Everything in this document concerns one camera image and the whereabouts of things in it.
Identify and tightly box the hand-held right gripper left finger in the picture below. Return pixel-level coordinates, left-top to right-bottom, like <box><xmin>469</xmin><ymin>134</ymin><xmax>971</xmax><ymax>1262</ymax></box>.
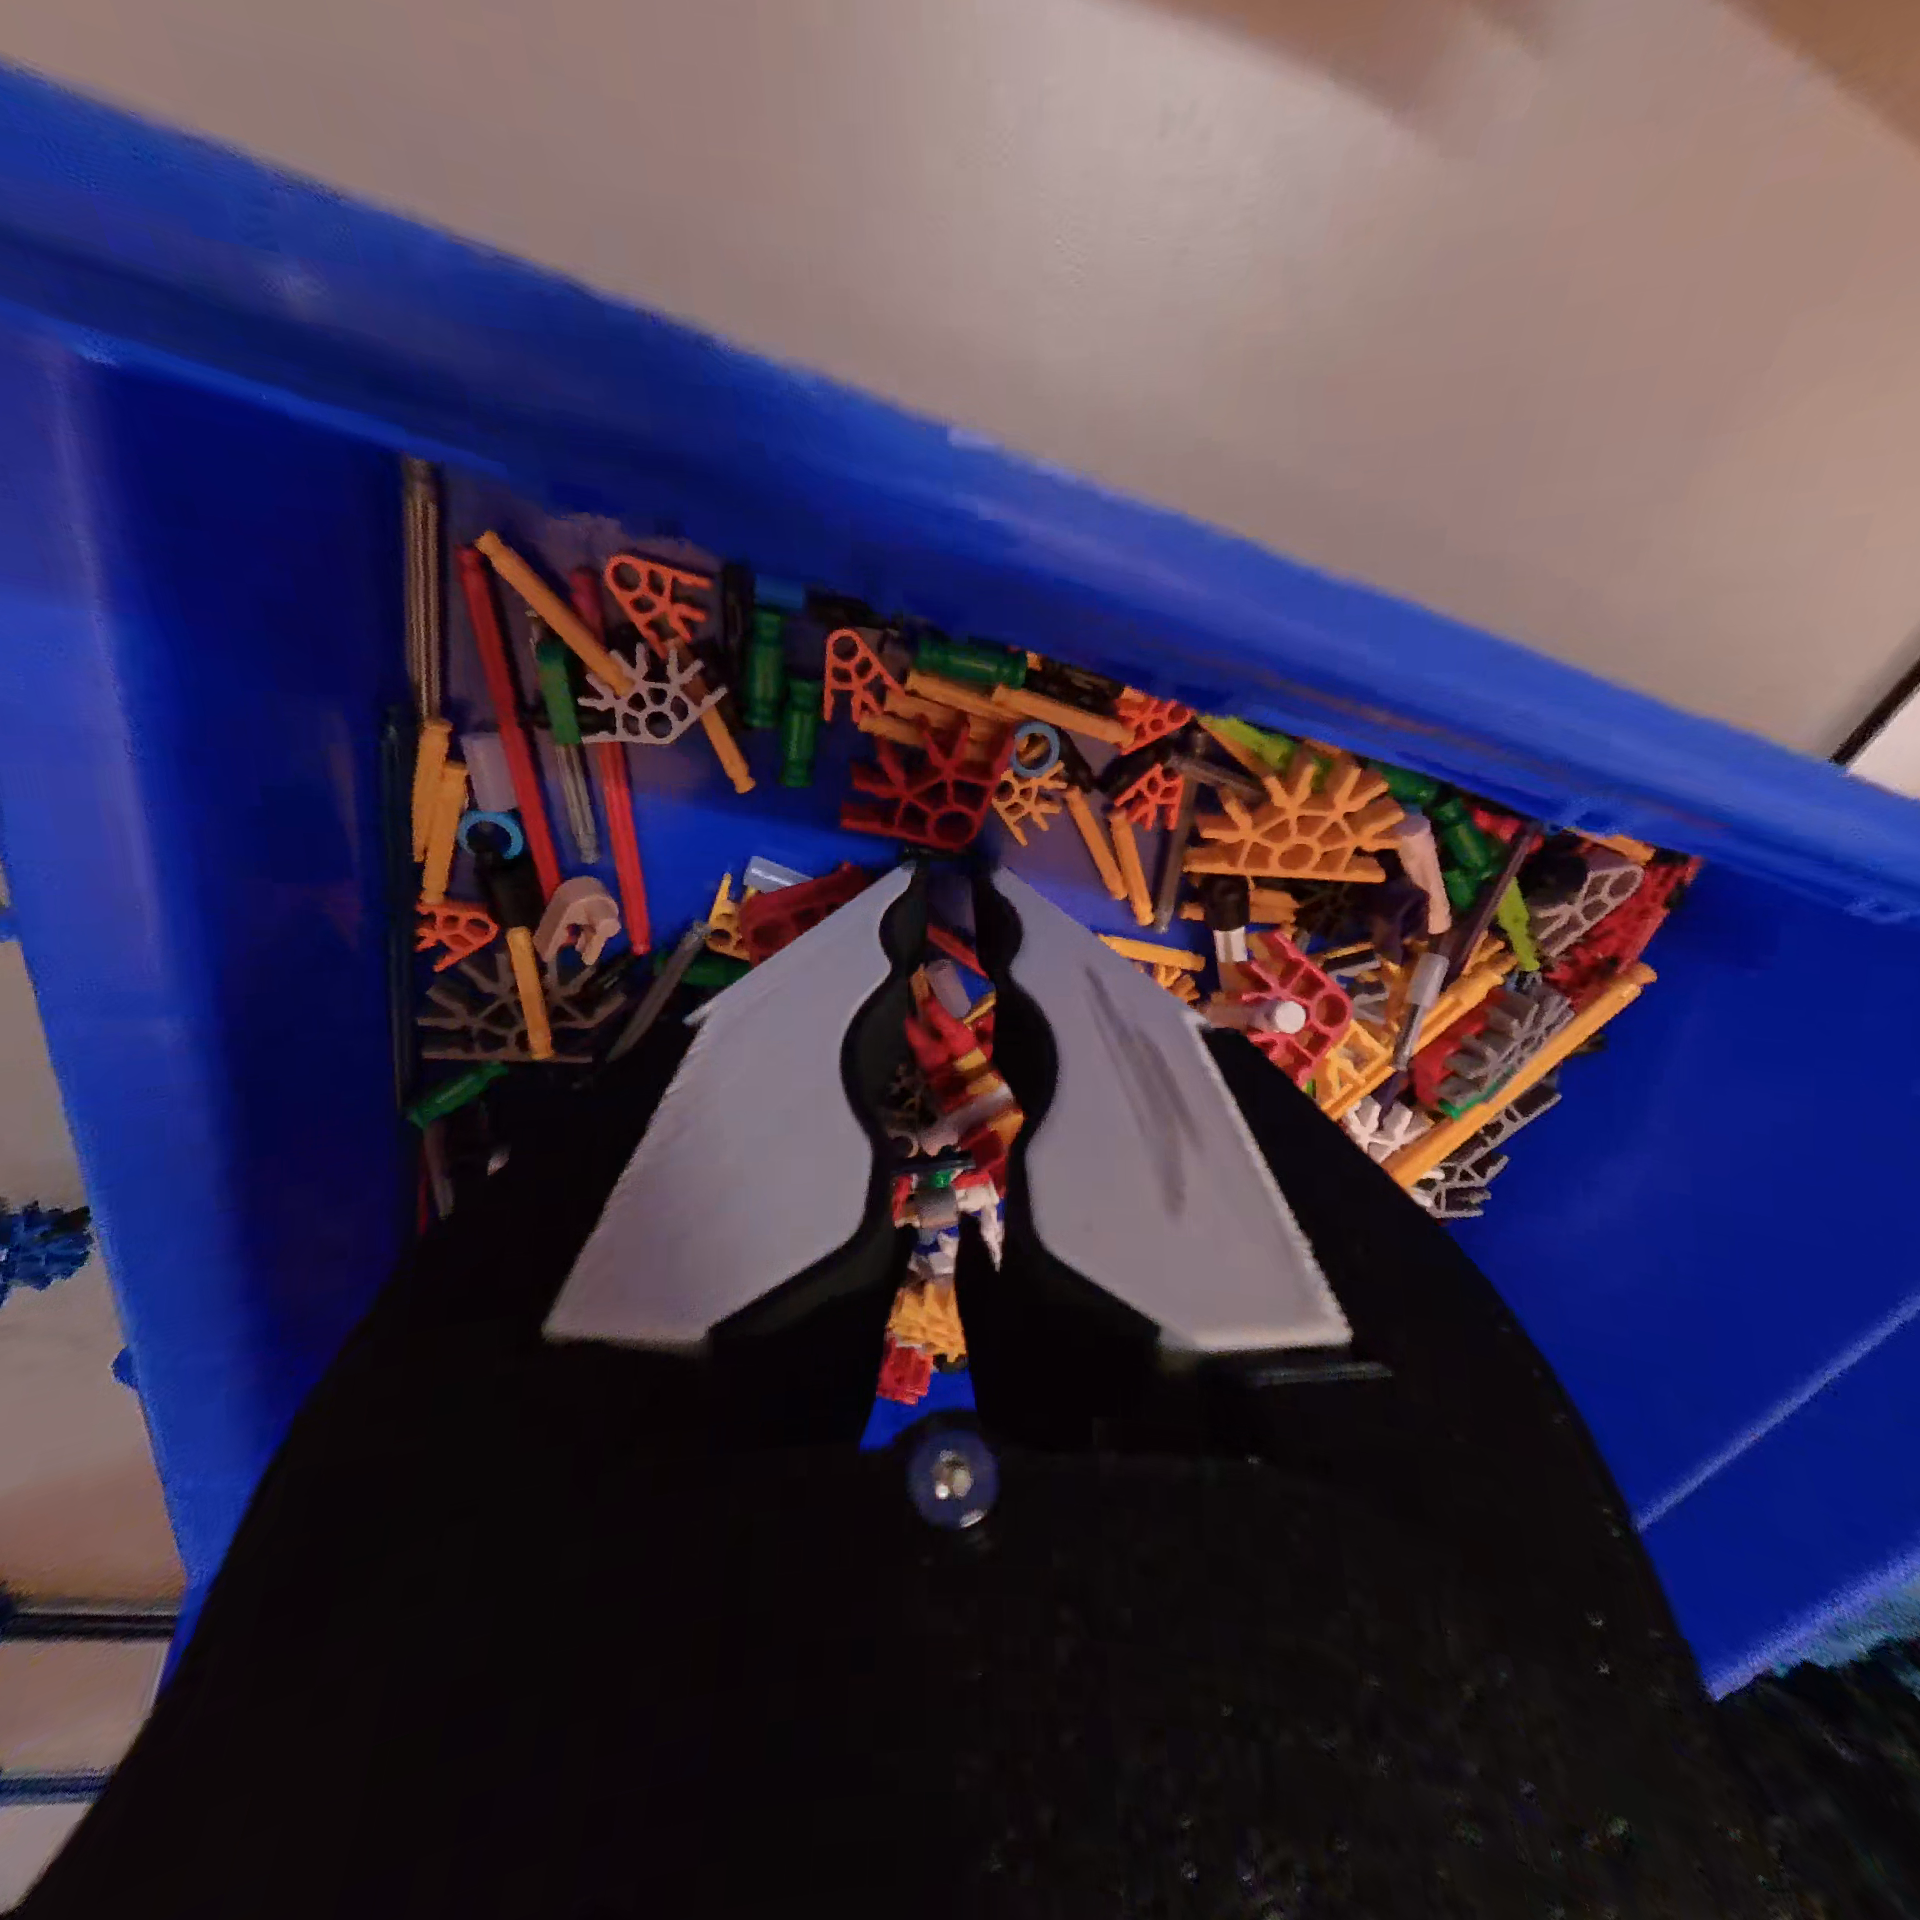
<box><xmin>544</xmin><ymin>863</ymin><xmax>923</xmax><ymax>1352</ymax></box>

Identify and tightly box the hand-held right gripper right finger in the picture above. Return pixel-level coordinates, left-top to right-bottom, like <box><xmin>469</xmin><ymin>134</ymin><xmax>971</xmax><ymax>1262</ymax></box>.
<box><xmin>976</xmin><ymin>866</ymin><xmax>1356</xmax><ymax>1367</ymax></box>

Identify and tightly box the pile of toy construction pieces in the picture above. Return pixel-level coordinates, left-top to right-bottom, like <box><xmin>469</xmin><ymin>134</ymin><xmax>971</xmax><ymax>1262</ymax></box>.
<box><xmin>381</xmin><ymin>456</ymin><xmax>1705</xmax><ymax>1404</ymax></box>

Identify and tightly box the blue plastic bin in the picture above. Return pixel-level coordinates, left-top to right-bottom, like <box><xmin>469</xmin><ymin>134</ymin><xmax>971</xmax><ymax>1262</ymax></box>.
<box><xmin>0</xmin><ymin>59</ymin><xmax>1920</xmax><ymax>1696</ymax></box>

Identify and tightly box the toy vehicle model with wheels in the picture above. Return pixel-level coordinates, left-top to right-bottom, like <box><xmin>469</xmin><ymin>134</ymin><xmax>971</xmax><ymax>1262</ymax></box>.
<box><xmin>0</xmin><ymin>1200</ymin><xmax>184</xmax><ymax>1807</ymax></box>

